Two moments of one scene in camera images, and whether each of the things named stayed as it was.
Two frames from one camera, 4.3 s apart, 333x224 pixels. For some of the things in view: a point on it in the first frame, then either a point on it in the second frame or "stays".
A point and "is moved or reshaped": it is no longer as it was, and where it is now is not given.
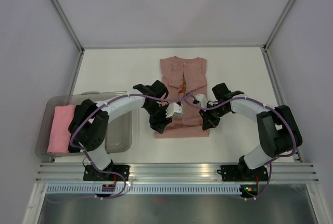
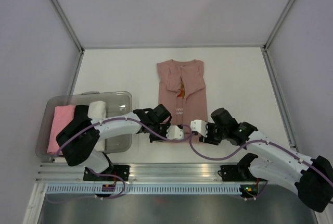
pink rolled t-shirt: (60, 135) stays
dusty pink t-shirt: (184, 75) is moved or reshaped
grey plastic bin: (119, 129) stays
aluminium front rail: (57, 173) stays
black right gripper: (208, 121) → (208, 139)
